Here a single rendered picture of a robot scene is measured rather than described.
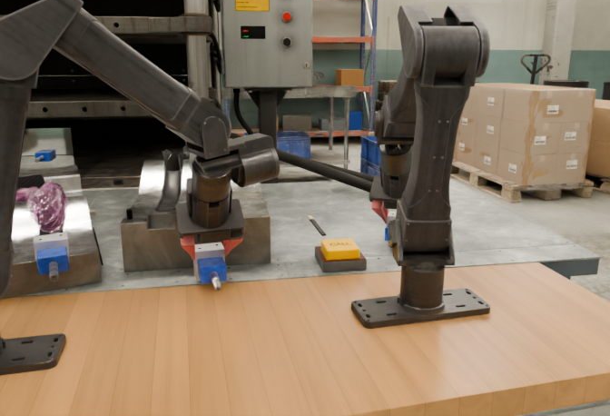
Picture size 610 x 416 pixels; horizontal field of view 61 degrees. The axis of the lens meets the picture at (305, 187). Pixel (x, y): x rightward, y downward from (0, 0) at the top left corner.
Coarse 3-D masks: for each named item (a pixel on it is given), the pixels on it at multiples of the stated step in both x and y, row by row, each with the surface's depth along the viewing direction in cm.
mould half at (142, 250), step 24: (144, 168) 116; (144, 192) 110; (240, 192) 112; (144, 216) 93; (264, 216) 93; (144, 240) 90; (168, 240) 91; (264, 240) 94; (144, 264) 91; (168, 264) 92; (192, 264) 93; (240, 264) 94
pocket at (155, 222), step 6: (150, 216) 94; (156, 216) 94; (162, 216) 94; (168, 216) 94; (174, 216) 95; (150, 222) 94; (156, 222) 94; (162, 222) 94; (168, 222) 95; (174, 222) 95; (150, 228) 94; (156, 228) 95; (162, 228) 95; (168, 228) 95; (174, 228) 91
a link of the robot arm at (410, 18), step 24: (408, 24) 64; (432, 24) 71; (456, 24) 71; (480, 24) 64; (408, 48) 64; (480, 48) 62; (408, 72) 65; (480, 72) 63; (408, 96) 79; (384, 120) 88; (408, 120) 84
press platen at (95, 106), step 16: (32, 96) 177; (48, 96) 177; (64, 96) 177; (80, 96) 177; (96, 96) 177; (112, 96) 177; (32, 112) 157; (48, 112) 158; (64, 112) 159; (80, 112) 160; (96, 112) 160; (112, 112) 161; (128, 112) 162; (144, 112) 163
